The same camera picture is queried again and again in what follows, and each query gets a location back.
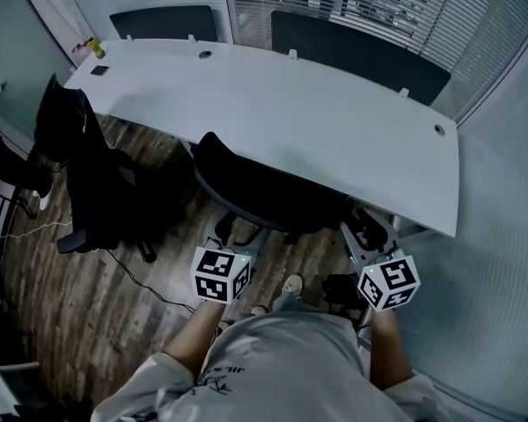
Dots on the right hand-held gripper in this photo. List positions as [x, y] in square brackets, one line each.
[387, 281]

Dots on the black smartphone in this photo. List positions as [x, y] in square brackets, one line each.
[100, 70]

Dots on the wide black desk partition panel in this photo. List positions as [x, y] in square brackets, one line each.
[356, 51]

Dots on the yellow drink bottle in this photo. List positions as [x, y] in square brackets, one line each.
[96, 47]

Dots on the black mesh office chair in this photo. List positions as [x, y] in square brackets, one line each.
[264, 191]

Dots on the person's left forearm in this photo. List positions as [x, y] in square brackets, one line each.
[198, 336]

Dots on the red patterned glass sticker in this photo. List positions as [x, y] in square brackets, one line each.
[80, 45]

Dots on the person's blue jeans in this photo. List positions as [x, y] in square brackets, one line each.
[286, 301]

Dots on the white window blinds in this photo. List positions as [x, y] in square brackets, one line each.
[378, 2]

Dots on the person's beige shoe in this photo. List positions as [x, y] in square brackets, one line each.
[292, 284]
[259, 311]

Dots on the small black desk partition panel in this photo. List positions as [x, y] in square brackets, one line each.
[163, 22]

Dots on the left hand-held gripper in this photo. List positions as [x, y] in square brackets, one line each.
[220, 275]

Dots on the black office chair with jacket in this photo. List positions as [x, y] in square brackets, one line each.
[92, 183]

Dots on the long white desk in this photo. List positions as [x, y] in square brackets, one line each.
[268, 104]

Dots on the person's right forearm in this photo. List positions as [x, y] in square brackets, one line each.
[389, 350]

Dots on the grey metal bar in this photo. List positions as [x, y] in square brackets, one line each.
[19, 365]

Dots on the person's white printed t-shirt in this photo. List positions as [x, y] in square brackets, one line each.
[281, 367]

